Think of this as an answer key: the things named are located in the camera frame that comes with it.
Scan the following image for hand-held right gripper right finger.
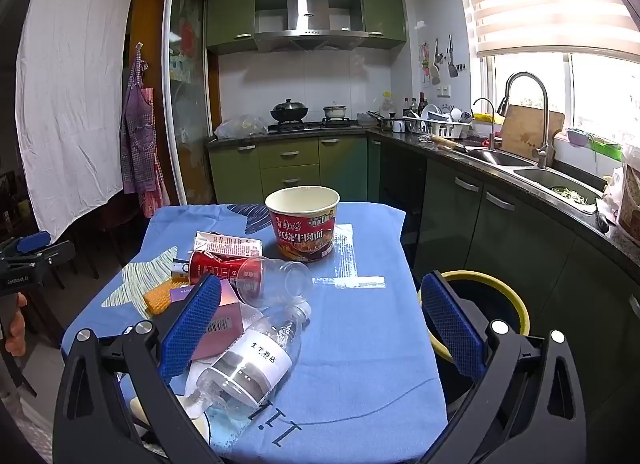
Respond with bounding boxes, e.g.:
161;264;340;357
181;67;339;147
420;271;588;464

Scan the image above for tall steel faucet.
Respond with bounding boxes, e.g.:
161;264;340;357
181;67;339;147
494;71;554;170

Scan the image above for green wall cabinets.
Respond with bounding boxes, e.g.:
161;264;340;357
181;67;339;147
205;0;407;56

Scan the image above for white dish rack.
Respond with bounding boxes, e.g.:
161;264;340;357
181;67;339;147
402;103;474;140

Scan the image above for kitchen window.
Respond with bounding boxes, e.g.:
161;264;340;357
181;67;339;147
479;51;640;151

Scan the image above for small steel faucet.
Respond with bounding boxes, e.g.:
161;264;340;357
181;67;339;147
472;97;499;151

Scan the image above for black wok with lid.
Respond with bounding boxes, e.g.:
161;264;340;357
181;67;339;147
270;98;309;124

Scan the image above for wooden rolling pin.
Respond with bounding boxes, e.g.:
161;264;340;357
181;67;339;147
429;135;469;151

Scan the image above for colourful wall hanging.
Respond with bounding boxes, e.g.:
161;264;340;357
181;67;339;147
418;41;432;90

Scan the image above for clear plastic bottle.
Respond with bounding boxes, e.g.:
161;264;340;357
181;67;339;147
236;256;315;311

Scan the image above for clear bucket with plastic bag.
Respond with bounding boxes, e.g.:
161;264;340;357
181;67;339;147
602;143;640;241

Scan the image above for green plastic basket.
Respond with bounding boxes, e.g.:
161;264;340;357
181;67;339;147
587;136;624;161

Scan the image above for person's left hand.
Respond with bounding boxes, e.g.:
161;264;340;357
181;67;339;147
4;293;29;357

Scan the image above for white hanging sheet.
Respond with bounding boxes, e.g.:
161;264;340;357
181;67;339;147
14;0;137;243

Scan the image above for wooden cutting board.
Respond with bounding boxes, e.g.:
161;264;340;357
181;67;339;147
499;102;566;160

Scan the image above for orange foam net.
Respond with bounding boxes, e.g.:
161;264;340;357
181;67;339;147
143;279;189;316

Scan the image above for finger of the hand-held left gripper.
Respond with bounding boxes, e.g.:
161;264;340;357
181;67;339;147
31;240;77;276
0;231;52;266

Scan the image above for green base cabinets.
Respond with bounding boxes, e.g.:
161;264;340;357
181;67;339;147
207;136;382;206

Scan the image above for hanging ladle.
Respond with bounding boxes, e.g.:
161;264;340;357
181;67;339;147
430;37;444;85

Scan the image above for clear plastic bag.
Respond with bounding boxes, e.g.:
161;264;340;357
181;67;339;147
213;113;269;140

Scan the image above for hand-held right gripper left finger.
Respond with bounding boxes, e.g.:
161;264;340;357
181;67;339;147
52;273;223;464

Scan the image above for white label water bottle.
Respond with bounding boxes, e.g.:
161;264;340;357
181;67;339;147
195;302;314;421

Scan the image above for chopped green vegetables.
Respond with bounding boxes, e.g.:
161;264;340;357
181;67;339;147
549;185;599;206

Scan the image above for red checked apron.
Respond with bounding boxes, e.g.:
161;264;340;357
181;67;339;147
139;86;172;218

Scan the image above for dark green counter cabinets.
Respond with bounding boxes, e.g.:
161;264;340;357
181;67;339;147
367;136;640;445

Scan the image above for white and red drink carton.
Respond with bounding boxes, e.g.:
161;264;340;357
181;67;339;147
194;231;264;266

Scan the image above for pinkish brown cardboard box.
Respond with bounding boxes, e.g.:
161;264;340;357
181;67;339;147
190;278;247;361

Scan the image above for yellow rim trash bin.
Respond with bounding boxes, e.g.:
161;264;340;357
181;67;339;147
417;269;531;406

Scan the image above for blue star print tablecloth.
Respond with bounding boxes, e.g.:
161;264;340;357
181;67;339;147
60;201;449;464

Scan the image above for red instant noodle cup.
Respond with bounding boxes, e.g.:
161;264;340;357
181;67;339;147
264;186;341;263

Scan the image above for steel double sink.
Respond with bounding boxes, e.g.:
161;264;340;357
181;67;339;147
462;146;606;208

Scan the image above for sliding glass door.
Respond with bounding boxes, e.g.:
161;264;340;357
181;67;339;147
162;0;217;208

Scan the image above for black gas stove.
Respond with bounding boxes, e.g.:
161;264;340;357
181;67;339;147
267;118;360;134

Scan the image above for purple checked apron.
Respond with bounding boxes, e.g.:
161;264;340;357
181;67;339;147
119;43;163;195

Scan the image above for small steel saucepan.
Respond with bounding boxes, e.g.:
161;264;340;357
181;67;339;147
367;110;401;130

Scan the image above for steel range hood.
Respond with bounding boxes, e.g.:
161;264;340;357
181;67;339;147
253;0;370;53

